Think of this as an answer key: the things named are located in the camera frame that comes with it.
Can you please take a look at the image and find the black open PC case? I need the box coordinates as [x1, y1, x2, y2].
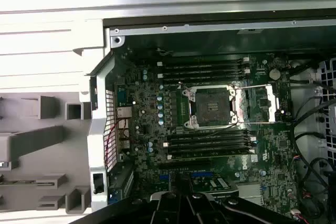
[85, 11, 336, 224]

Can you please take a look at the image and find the black looped cable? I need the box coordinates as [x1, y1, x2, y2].
[291, 95, 336, 158]

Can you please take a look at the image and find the green RAM stick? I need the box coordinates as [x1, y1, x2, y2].
[0, 179, 37, 185]

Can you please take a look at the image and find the silver chipset heatsink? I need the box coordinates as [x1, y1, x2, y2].
[237, 183, 263, 199]

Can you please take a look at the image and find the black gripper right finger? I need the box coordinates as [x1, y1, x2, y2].
[183, 173, 300, 224]

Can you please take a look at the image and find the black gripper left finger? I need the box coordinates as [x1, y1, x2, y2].
[76, 173, 184, 224]

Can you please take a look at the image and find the green motherboard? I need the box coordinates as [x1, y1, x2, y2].
[112, 47, 318, 224]

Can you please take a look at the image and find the CPU socket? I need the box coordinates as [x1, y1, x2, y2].
[182, 84, 238, 130]

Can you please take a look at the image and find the grey parts rack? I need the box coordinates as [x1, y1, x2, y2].
[0, 91, 93, 215]

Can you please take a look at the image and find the black expansion slot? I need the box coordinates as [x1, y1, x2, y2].
[157, 158, 211, 169]

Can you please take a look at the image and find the thin black wire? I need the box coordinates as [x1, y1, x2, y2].
[203, 128, 249, 138]

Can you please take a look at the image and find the small black graphics card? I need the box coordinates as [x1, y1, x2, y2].
[190, 174, 239, 202]

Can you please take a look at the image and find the thin red wire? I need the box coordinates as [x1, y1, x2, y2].
[103, 118, 131, 163]

